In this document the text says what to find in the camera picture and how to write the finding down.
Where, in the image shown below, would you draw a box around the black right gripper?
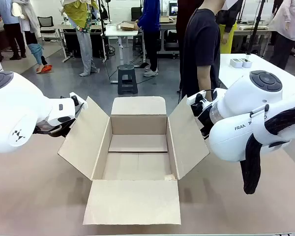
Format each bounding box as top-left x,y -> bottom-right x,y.
198,107 -> 213,140

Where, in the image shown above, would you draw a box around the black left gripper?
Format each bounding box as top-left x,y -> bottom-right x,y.
33,118 -> 76,138

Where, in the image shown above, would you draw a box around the brown cardboard shipping box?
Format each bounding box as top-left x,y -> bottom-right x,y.
58,95 -> 210,226

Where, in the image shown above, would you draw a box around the person's right forearm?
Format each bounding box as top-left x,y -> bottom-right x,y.
198,65 -> 214,93

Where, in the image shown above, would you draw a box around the orange shoes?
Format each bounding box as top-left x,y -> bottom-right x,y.
36,64 -> 53,74

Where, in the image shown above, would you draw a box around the white side table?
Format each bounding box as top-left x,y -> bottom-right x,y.
218,53 -> 295,89

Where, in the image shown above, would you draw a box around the person in navy t-shirt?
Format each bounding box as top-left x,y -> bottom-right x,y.
178,0 -> 227,99

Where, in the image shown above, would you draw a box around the figure in yellow apron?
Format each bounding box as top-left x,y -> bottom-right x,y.
216,0 -> 238,54

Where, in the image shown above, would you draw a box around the black plastic step stool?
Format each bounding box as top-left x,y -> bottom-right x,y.
117,64 -> 139,95

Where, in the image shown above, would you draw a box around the black mesh office chair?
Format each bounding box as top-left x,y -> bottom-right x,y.
37,16 -> 61,44

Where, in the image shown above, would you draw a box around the black tripod stand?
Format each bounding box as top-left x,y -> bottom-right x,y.
245,0 -> 266,56

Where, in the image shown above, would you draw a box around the person in light blue shirt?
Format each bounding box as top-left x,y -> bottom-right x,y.
0,0 -> 28,61

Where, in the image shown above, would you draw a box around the white standing desk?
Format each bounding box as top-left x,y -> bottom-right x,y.
104,23 -> 146,85

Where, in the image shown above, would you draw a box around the person in dark red top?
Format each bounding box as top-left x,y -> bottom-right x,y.
176,0 -> 205,32

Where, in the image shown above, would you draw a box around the person in royal blue top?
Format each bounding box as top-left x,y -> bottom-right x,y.
134,0 -> 161,78

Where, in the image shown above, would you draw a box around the mannequin in yellow-green garment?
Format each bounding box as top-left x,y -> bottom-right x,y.
60,0 -> 101,77

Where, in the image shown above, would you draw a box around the computer monitor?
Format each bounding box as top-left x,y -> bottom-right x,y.
169,0 -> 179,15

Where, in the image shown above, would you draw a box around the flat cardboard box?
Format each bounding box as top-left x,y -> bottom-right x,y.
119,21 -> 140,31

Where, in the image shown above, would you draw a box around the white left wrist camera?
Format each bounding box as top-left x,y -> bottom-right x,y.
69,91 -> 89,112

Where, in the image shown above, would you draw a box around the black braided cable sleeve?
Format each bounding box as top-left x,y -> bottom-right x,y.
239,103 -> 295,195

